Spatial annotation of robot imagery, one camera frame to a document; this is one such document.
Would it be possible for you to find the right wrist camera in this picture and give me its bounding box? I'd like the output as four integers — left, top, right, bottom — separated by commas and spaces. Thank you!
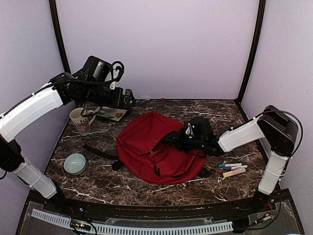
185, 122, 194, 136

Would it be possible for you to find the red student backpack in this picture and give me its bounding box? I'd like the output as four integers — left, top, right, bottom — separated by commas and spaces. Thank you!
83, 111, 210, 186

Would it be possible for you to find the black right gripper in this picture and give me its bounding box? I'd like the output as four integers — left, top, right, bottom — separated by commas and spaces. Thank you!
165, 128, 205, 154

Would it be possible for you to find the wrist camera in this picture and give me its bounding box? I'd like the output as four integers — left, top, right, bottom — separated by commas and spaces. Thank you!
105, 61, 125, 90
185, 122, 194, 136

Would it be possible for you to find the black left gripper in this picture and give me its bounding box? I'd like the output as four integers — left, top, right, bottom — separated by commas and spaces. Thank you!
83, 82, 135, 110

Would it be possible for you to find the white floral ceramic mug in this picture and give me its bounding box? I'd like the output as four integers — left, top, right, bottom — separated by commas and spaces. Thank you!
69, 107, 96, 137

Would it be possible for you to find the square floral ceramic plate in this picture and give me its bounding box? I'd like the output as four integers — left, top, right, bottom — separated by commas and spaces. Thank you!
95, 106, 127, 122

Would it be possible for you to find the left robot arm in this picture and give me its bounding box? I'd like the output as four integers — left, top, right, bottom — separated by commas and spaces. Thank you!
0, 56, 135, 213

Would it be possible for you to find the teal cap marker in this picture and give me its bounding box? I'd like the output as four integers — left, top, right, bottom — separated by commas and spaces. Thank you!
218, 163, 242, 168

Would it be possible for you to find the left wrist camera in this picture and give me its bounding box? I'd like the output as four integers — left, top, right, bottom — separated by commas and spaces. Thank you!
105, 61, 125, 90

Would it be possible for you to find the purple cap marker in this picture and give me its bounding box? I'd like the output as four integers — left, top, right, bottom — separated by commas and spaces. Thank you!
224, 165, 247, 171

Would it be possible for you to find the yellow pink pastel highlighter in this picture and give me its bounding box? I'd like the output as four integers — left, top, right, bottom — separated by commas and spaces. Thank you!
223, 168, 246, 178

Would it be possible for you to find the right black frame post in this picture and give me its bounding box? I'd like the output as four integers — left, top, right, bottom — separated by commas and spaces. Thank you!
236, 0, 266, 106

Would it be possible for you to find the black frame post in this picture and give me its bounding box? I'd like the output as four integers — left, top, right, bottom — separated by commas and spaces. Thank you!
48, 0, 71, 73
236, 0, 266, 106

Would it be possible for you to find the left black frame post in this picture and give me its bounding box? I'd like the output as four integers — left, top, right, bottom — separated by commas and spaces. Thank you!
48, 0, 71, 73

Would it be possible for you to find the black front rail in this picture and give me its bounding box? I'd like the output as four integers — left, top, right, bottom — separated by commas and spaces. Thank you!
27, 189, 295, 221

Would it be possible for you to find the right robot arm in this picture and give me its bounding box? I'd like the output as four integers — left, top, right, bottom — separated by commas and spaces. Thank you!
161, 105, 304, 212

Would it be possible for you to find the teal ceramic bowl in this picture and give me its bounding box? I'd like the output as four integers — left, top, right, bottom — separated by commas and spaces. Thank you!
63, 153, 87, 175

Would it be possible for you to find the white slotted cable duct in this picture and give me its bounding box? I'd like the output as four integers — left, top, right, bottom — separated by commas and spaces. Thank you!
31, 209, 233, 235

